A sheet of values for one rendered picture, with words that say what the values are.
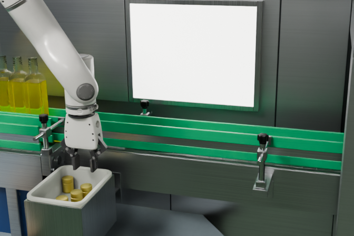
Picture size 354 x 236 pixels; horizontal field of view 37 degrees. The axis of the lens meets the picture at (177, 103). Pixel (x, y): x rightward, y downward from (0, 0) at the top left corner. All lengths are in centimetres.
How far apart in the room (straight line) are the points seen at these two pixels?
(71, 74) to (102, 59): 43
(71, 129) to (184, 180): 37
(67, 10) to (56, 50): 44
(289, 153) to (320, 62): 30
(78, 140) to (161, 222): 49
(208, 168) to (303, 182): 27
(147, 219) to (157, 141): 36
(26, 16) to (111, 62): 46
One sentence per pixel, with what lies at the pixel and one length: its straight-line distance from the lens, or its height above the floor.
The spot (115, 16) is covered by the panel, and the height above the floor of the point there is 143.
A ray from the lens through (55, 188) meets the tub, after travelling 162.
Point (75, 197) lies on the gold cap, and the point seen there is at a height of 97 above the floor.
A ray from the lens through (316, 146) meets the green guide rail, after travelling 151.
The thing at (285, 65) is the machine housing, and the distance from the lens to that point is 164.
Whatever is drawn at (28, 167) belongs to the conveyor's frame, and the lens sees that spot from 169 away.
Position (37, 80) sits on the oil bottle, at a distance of 173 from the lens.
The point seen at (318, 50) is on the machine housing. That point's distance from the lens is 163.
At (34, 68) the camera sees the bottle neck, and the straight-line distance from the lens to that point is 174.
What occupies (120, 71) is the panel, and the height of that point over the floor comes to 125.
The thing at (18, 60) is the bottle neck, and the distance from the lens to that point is 176.
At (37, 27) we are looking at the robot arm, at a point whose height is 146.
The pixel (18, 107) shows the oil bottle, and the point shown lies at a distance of 179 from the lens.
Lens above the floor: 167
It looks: 17 degrees down
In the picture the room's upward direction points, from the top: 1 degrees counter-clockwise
